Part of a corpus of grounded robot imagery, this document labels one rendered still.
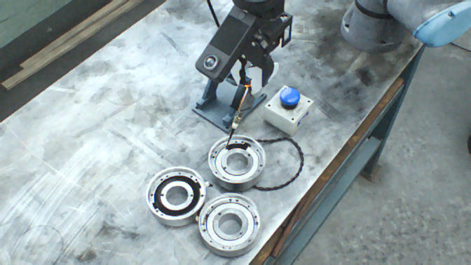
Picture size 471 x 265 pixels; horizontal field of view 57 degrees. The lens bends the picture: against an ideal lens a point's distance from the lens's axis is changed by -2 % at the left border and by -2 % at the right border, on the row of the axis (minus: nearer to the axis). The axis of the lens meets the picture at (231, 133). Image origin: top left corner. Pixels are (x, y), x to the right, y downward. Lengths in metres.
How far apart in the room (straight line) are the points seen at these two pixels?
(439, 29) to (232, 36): 0.41
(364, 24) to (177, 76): 0.43
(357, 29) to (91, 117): 0.62
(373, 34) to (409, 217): 0.90
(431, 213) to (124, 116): 1.25
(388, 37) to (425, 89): 1.14
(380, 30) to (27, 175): 0.80
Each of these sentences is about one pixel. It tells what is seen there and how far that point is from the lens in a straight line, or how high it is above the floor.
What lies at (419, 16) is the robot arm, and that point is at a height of 0.98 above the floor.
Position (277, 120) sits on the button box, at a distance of 0.88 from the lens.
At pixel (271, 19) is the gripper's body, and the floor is 1.07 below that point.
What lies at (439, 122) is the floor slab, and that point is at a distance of 2.08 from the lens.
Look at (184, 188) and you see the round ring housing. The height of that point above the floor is 0.83.
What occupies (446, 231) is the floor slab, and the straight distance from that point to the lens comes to 1.81.
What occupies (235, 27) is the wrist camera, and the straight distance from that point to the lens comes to 0.66.
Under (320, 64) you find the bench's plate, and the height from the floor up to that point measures 0.80.
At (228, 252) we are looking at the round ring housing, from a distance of 0.73.
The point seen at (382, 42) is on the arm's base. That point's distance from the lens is 1.09.
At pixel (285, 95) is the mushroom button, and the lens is 0.86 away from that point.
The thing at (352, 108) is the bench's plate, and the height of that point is 0.80.
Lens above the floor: 1.52
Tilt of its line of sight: 53 degrees down
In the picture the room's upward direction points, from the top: 3 degrees counter-clockwise
